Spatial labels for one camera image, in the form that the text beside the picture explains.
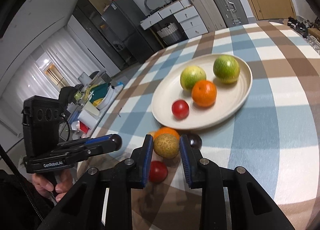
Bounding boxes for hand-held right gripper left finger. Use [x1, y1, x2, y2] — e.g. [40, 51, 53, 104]
[37, 135, 154, 230]

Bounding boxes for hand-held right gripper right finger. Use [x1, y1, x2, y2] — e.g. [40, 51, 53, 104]
[179, 134, 296, 230]

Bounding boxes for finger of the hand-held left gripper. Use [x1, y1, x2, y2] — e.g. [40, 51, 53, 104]
[58, 134, 116, 149]
[75, 144, 113, 158]

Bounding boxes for red tomato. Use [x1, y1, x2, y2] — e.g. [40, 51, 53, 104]
[171, 100, 190, 120]
[149, 161, 168, 183]

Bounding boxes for dark purple plum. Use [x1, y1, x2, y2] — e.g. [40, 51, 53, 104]
[187, 133, 202, 150]

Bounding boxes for tan round fruit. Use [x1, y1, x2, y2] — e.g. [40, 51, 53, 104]
[153, 134, 180, 159]

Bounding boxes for orange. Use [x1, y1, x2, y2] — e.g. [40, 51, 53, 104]
[153, 127, 180, 143]
[191, 80, 217, 108]

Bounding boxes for cream round plate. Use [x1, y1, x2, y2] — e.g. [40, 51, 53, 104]
[151, 54, 253, 131]

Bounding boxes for yellow-green citrus fruit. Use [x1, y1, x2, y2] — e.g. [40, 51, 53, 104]
[180, 66, 207, 90]

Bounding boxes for green citrus fruit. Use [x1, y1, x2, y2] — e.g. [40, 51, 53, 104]
[213, 55, 240, 84]

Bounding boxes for person's left forearm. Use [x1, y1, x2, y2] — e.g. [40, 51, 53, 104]
[0, 170, 55, 230]

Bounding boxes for person's left hand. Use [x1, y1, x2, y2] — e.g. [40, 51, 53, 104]
[32, 170, 74, 202]

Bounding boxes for white basin with green items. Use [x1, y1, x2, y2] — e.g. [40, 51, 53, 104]
[84, 82, 118, 111]

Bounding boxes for white curtain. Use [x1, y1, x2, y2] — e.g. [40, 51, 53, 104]
[0, 15, 105, 136]

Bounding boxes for checked tablecloth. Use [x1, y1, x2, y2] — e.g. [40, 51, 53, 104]
[77, 19, 320, 230]

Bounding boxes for dark glass cabinet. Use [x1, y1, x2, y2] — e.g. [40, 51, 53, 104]
[72, 0, 126, 70]

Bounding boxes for grey refrigerator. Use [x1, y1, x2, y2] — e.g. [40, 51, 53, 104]
[101, 0, 156, 65]

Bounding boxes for striped laundry basket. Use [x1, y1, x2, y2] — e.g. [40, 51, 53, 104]
[157, 22, 184, 45]

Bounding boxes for white drawer cabinet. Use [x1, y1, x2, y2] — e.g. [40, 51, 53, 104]
[174, 8, 208, 37]

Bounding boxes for white desk with drawers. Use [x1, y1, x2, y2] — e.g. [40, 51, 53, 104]
[140, 0, 193, 30]

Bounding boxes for beige suitcase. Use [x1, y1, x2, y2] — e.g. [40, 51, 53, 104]
[187, 0, 227, 32]

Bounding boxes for silver suitcase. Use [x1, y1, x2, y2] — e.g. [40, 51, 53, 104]
[209, 0, 249, 28]

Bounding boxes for clear glass bottles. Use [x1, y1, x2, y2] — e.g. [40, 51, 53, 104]
[305, 34, 320, 54]

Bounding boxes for pile of dark shoes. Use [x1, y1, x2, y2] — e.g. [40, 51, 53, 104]
[287, 17, 311, 36]

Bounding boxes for small cardboard box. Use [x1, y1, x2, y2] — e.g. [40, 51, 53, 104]
[307, 28, 320, 40]

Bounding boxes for black cable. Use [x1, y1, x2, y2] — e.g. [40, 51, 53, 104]
[59, 113, 71, 144]

